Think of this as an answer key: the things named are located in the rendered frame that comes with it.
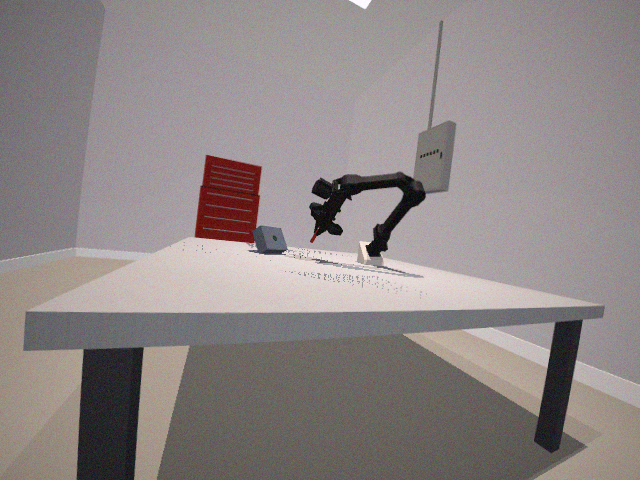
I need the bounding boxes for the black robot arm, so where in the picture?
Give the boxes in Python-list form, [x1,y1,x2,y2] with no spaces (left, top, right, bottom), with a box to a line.
[311,171,426,257]

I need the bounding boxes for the grey sloped panel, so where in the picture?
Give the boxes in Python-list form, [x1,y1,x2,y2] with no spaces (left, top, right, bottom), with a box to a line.
[248,225,288,254]

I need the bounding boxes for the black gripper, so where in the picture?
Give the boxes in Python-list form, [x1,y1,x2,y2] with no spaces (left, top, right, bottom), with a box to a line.
[309,201,343,236]

